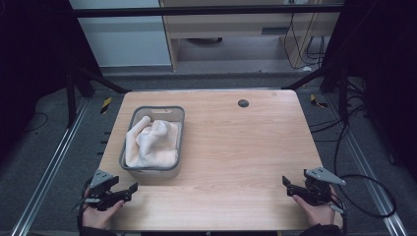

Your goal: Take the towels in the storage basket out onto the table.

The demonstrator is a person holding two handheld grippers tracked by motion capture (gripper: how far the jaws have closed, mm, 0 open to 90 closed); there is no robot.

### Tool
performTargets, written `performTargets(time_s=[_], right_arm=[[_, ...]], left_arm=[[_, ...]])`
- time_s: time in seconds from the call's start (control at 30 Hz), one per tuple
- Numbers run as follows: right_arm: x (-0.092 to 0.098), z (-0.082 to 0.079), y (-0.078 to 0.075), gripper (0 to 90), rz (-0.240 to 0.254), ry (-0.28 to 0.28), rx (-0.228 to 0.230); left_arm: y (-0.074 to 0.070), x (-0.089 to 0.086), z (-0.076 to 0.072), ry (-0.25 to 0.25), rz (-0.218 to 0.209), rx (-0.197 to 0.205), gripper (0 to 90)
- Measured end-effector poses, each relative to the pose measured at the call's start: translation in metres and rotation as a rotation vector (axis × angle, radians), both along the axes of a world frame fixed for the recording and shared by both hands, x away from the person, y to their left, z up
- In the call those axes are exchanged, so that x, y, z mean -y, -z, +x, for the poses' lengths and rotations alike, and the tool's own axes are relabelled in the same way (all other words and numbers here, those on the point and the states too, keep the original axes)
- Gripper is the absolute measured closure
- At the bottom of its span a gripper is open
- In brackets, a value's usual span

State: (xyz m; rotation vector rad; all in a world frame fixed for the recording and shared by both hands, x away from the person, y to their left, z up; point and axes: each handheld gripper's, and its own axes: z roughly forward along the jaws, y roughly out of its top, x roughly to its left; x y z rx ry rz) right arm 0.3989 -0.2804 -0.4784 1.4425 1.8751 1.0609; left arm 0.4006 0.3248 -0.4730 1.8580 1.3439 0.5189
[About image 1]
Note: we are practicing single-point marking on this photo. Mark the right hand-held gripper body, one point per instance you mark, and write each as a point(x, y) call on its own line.
point(316, 191)

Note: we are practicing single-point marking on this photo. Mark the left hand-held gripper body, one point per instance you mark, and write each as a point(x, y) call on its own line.
point(104, 190)

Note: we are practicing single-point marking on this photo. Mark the person's right hand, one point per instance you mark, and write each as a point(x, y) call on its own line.
point(319, 214)

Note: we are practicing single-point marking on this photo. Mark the person's left hand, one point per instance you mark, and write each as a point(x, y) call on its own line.
point(96, 218)

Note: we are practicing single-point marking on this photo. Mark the grey rimmed plastic basket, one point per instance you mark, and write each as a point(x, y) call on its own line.
point(154, 172)

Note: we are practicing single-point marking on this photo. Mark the white towel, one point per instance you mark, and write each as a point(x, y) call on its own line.
point(152, 144)

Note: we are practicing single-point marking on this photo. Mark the yellow black striped tape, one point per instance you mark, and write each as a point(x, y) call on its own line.
point(106, 105)
point(316, 102)

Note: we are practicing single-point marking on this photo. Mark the black curtain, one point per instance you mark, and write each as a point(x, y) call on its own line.
point(32, 59)
point(383, 65)

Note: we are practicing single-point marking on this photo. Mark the white cabinet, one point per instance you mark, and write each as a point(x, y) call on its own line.
point(124, 39)

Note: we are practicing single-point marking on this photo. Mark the light wooden desk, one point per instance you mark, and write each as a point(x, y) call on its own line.
point(229, 24)

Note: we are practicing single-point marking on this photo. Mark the aluminium floor rail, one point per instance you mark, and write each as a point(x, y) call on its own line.
point(370, 177)
point(52, 167)

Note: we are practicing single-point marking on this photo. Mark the black frame strut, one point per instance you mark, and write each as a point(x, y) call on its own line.
point(98, 78)
point(314, 77)

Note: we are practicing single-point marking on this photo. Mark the black horizontal frame bar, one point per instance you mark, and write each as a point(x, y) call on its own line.
point(196, 11)

